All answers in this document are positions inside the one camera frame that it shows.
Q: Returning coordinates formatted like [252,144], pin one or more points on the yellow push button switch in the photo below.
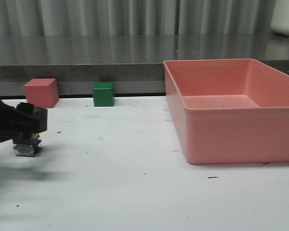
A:
[29,146]

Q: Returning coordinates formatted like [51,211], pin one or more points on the white appliance in background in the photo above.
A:
[280,18]

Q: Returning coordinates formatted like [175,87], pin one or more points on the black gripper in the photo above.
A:
[26,118]

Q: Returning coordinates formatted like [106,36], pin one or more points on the grey stone counter ledge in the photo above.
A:
[133,63]

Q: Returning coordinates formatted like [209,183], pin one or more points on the pink cube block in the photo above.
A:
[42,92]

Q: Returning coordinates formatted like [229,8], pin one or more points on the pink plastic bin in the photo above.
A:
[229,110]

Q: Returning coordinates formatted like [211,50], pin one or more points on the green cube block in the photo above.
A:
[103,94]

